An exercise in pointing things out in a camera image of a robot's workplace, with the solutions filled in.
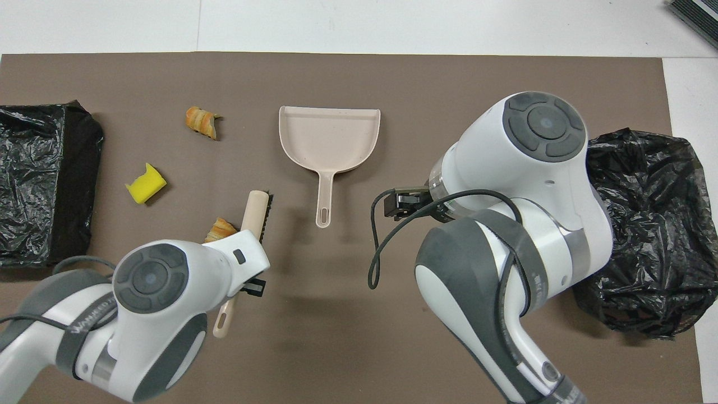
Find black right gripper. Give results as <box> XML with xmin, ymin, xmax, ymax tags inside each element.
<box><xmin>384</xmin><ymin>187</ymin><xmax>435</xmax><ymax>223</ymax></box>

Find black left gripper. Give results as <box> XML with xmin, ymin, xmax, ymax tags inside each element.
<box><xmin>241</xmin><ymin>274</ymin><xmax>268</xmax><ymax>297</ymax></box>

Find orange striped croissant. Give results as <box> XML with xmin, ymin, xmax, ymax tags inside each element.
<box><xmin>204</xmin><ymin>217</ymin><xmax>239</xmax><ymax>243</ymax></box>

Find beige hand brush black bristles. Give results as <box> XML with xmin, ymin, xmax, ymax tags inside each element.
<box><xmin>213</xmin><ymin>190</ymin><xmax>275</xmax><ymax>339</ymax></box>

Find beige plastic dustpan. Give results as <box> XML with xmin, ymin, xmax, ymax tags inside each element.
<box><xmin>279</xmin><ymin>105</ymin><xmax>381</xmax><ymax>229</ymax></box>

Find yellow notched sponge block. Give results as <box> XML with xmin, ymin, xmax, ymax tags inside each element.
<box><xmin>125</xmin><ymin>163</ymin><xmax>168</xmax><ymax>204</ymax></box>

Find torn pale croissant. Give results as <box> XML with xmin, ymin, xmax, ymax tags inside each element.
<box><xmin>186</xmin><ymin>107</ymin><xmax>221</xmax><ymax>141</ymax></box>

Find bin covered by black bag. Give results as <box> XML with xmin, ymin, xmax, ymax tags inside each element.
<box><xmin>0</xmin><ymin>100</ymin><xmax>104</xmax><ymax>267</ymax></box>

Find open bin with black bag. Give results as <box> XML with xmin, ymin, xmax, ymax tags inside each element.
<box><xmin>572</xmin><ymin>128</ymin><xmax>708</xmax><ymax>339</ymax></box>

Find brown table mat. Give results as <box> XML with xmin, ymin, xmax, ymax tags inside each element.
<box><xmin>0</xmin><ymin>52</ymin><xmax>703</xmax><ymax>404</ymax></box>

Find grey ribbed object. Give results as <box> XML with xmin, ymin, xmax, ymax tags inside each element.
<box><xmin>666</xmin><ymin>0</ymin><xmax>718</xmax><ymax>50</ymax></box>

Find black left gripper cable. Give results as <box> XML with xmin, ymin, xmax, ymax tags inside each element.
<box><xmin>0</xmin><ymin>255</ymin><xmax>118</xmax><ymax>332</ymax></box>

